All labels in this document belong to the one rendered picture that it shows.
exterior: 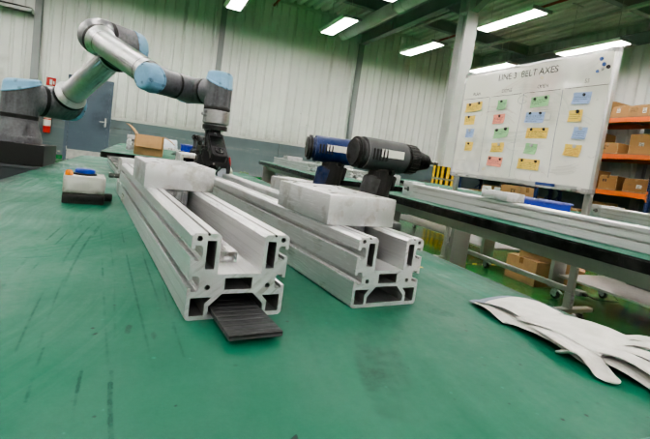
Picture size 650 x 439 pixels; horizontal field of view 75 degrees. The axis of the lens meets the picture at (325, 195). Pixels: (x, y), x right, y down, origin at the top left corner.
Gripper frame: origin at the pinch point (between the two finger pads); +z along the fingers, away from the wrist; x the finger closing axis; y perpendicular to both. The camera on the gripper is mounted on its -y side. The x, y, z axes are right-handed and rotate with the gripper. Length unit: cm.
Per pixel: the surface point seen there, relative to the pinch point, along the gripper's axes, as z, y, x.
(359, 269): -3, -83, 4
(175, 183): -8, -51, 20
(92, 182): -3.1, -19.3, 30.7
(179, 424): 2, -98, 27
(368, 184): -11, -59, -13
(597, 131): -57, 39, -270
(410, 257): -4, -83, -4
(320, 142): -18.2, -39.2, -12.7
